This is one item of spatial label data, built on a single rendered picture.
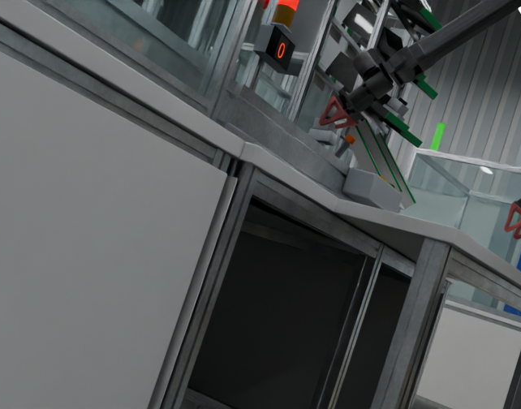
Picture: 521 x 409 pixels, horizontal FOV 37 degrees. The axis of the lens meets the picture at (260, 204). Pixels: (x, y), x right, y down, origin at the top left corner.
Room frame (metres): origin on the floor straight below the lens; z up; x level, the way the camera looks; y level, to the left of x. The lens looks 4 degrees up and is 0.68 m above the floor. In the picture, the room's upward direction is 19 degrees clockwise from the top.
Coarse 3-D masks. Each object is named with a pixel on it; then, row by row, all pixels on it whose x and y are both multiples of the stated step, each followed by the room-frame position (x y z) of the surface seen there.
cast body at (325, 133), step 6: (318, 120) 1.99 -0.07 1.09; (312, 126) 1.99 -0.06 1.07; (318, 126) 1.99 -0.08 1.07; (324, 126) 1.98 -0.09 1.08; (330, 126) 1.98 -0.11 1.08; (312, 132) 1.99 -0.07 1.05; (318, 132) 1.98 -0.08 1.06; (324, 132) 1.98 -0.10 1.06; (330, 132) 1.97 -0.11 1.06; (318, 138) 1.98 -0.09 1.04; (324, 138) 1.97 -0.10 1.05; (330, 138) 1.97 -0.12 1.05; (336, 138) 2.00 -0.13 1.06; (330, 144) 2.00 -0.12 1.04
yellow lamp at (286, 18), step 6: (276, 6) 1.88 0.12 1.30; (282, 6) 1.87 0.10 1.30; (288, 6) 1.87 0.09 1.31; (276, 12) 1.87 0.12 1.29; (282, 12) 1.87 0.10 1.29; (288, 12) 1.87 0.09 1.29; (294, 12) 1.88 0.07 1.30; (276, 18) 1.87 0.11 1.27; (282, 18) 1.87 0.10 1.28; (288, 18) 1.87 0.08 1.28; (288, 24) 1.88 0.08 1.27
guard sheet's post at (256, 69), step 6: (276, 0) 1.89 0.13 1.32; (270, 12) 1.90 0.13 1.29; (270, 18) 1.89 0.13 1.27; (270, 24) 1.89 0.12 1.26; (258, 60) 1.89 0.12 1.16; (252, 66) 1.89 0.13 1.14; (258, 66) 1.89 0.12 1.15; (252, 72) 1.89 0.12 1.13; (258, 72) 1.90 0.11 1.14; (252, 78) 1.89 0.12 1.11; (258, 78) 1.91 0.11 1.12; (246, 84) 1.89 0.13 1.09; (252, 84) 1.90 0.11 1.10; (252, 90) 1.90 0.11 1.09
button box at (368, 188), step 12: (348, 180) 1.74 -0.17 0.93; (360, 180) 1.73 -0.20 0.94; (372, 180) 1.72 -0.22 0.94; (384, 180) 1.76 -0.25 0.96; (348, 192) 1.74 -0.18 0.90; (360, 192) 1.72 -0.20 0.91; (372, 192) 1.72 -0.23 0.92; (384, 192) 1.78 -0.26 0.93; (396, 192) 1.85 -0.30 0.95; (372, 204) 1.79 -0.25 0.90; (384, 204) 1.80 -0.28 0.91; (396, 204) 1.88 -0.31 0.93
